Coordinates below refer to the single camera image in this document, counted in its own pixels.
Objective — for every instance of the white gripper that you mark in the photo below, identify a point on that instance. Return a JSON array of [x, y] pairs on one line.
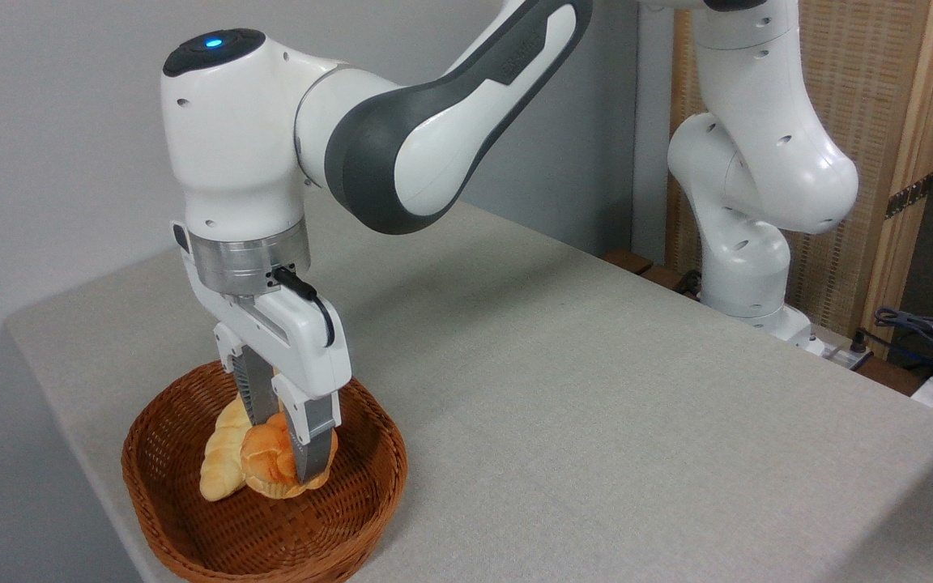
[[304, 348]]

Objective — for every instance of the round orange braided bread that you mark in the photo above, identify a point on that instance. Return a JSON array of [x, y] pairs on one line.
[[268, 461]]

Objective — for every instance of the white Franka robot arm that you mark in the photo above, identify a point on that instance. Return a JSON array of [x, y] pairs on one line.
[[402, 146]]

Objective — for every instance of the long pale bread loaf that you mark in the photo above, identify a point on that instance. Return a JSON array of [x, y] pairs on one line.
[[219, 461]]

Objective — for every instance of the brown woven wicker basket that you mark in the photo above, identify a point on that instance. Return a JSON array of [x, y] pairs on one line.
[[313, 526]]

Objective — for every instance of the grey tablecloth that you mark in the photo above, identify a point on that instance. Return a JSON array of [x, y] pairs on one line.
[[636, 405]]

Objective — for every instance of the wooden woven folding screen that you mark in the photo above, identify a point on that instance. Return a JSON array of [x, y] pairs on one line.
[[879, 105]]

